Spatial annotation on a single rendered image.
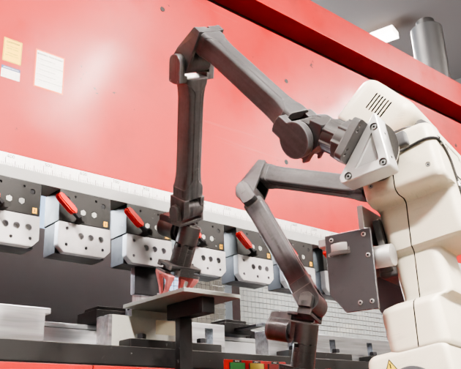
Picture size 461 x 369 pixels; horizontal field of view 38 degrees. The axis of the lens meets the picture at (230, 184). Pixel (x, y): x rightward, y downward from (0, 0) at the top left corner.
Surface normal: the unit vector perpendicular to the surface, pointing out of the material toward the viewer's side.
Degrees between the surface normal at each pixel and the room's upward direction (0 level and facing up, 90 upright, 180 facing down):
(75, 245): 90
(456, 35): 180
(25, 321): 90
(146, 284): 90
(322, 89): 90
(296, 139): 114
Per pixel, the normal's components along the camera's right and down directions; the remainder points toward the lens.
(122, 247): -0.75, -0.21
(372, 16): 0.04, 0.94
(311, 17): 0.66, -0.29
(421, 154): -0.56, -0.27
